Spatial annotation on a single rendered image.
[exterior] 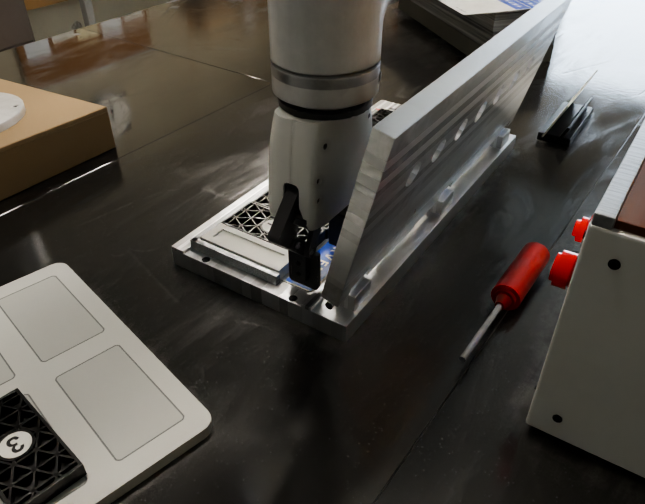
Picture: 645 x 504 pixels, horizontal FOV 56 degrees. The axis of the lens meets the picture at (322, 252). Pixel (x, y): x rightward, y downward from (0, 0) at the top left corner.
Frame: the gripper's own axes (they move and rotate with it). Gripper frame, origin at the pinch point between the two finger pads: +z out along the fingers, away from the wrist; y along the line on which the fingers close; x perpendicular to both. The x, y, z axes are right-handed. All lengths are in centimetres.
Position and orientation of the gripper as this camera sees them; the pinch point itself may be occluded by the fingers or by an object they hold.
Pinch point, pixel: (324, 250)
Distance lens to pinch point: 57.3
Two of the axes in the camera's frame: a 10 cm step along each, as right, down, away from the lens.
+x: 8.4, 3.3, -4.4
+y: -5.5, 5.0, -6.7
